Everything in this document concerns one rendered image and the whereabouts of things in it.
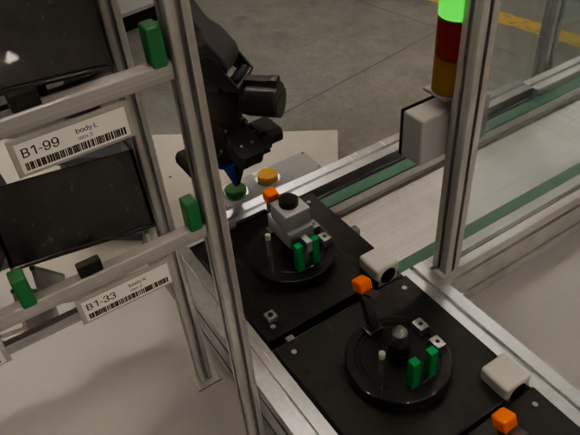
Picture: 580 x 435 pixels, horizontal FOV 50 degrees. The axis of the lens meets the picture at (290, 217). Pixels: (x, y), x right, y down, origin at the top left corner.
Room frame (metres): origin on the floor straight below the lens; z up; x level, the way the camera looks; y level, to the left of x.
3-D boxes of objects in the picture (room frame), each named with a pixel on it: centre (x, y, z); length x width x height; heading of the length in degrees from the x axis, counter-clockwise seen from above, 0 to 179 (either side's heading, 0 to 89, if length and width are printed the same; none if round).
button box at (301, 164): (0.95, 0.04, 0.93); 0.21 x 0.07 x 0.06; 120
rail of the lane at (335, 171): (0.99, -0.16, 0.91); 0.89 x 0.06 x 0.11; 120
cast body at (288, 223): (0.71, 0.00, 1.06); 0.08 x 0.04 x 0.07; 30
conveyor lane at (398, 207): (0.85, -0.27, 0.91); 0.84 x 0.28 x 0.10; 120
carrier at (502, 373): (0.50, -0.13, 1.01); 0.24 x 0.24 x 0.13; 30
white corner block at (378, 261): (0.68, -0.13, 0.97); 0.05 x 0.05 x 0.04; 30
